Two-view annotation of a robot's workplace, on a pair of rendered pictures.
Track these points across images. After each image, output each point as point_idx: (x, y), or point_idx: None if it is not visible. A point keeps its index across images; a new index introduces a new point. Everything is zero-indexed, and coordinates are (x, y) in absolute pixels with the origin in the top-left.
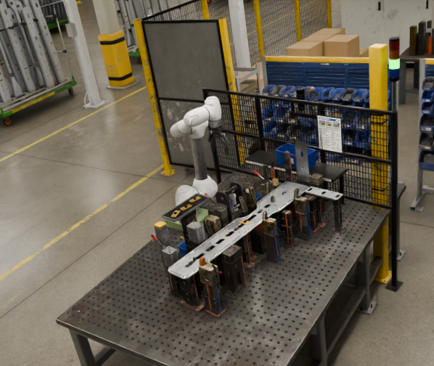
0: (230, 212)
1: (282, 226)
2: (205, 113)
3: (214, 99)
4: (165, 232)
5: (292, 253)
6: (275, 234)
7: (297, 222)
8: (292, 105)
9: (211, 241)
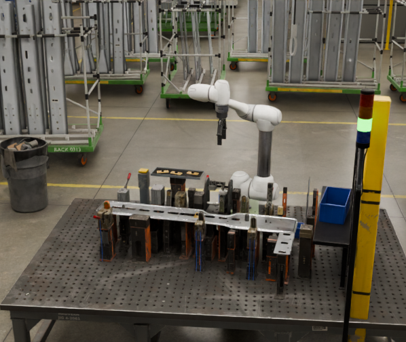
0: (204, 201)
1: None
2: (204, 91)
3: (218, 83)
4: (142, 178)
5: (216, 275)
6: (197, 240)
7: None
8: None
9: (156, 207)
